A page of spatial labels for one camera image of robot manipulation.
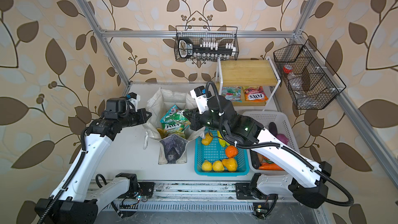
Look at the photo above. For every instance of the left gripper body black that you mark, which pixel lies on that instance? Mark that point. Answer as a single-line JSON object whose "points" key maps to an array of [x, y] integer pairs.
{"points": [[130, 118]]}

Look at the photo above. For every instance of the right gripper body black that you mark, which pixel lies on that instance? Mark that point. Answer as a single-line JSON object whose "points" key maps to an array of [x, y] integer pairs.
{"points": [[206, 120]]}

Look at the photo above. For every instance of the green snack bag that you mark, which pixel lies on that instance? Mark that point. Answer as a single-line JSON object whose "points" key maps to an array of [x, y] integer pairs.
{"points": [[174, 122]]}

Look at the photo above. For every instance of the white fabric grocery bag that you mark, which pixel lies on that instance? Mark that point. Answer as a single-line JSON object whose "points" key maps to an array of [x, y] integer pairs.
{"points": [[173, 149]]}

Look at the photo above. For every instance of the yellow banana bunch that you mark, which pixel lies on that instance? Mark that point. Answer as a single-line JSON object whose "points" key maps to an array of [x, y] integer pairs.
{"points": [[163, 134], [222, 142]]}

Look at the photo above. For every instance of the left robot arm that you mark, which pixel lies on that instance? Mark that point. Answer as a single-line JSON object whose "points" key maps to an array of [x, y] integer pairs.
{"points": [[70, 202]]}

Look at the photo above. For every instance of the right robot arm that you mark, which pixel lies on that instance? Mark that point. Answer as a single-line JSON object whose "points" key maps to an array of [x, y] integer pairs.
{"points": [[309, 182]]}

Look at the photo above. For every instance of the teal candy bag lower shelf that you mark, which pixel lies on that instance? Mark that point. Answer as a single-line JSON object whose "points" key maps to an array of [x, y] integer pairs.
{"points": [[232, 94]]}

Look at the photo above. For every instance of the red Fox's candy bag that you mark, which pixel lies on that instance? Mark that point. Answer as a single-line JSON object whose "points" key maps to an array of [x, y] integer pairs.
{"points": [[255, 94]]}

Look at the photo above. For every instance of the yellow mango fruit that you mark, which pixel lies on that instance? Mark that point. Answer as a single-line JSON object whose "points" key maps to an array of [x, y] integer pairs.
{"points": [[207, 139]]}

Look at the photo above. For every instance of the orange fruit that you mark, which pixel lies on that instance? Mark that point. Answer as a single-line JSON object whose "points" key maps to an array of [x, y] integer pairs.
{"points": [[231, 151]]}

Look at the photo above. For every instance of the teal plastic basket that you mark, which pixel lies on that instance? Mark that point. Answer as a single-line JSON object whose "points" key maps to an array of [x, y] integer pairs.
{"points": [[215, 152]]}

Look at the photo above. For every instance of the yellow pear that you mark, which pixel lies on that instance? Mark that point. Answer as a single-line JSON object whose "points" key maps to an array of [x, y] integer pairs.
{"points": [[230, 164]]}

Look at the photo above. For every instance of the purple eggplant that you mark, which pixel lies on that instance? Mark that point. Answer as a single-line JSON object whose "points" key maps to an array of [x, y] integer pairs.
{"points": [[272, 127]]}

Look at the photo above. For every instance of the yellow lemon front left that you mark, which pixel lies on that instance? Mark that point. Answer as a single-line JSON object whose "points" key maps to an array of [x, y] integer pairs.
{"points": [[206, 166]]}

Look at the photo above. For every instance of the dark green cucumber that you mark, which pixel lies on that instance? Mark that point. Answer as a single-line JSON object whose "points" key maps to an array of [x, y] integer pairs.
{"points": [[256, 162]]}

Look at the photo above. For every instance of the black tool set in basket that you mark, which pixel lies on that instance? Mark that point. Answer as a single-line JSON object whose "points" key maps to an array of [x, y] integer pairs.
{"points": [[186, 48]]}

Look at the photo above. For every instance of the white plastic basket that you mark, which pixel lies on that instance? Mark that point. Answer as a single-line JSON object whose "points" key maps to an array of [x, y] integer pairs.
{"points": [[283, 127]]}

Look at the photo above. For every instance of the purple onion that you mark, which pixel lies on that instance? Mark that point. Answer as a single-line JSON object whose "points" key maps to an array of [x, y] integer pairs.
{"points": [[283, 138]]}

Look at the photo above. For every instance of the orange carrot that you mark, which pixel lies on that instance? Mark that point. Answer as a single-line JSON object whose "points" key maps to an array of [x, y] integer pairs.
{"points": [[270, 167]]}

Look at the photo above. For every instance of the plastic bottle red cap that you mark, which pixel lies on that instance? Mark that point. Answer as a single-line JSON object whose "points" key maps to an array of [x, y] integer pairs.
{"points": [[294, 80]]}

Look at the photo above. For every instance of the white wire shelf rack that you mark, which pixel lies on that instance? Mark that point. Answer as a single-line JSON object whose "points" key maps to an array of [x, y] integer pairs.
{"points": [[245, 73]]}

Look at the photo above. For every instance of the black wire basket back wall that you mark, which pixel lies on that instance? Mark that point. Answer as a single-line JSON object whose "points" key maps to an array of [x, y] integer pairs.
{"points": [[207, 32]]}

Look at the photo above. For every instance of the black wire basket wall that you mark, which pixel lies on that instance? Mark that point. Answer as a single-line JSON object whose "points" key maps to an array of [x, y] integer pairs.
{"points": [[320, 82], [207, 32]]}

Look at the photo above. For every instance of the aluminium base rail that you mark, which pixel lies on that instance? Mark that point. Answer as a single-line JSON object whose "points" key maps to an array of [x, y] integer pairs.
{"points": [[223, 196]]}

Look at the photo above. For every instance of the black wire basket right wall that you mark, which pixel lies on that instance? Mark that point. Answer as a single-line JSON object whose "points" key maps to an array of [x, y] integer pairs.
{"points": [[320, 82]]}

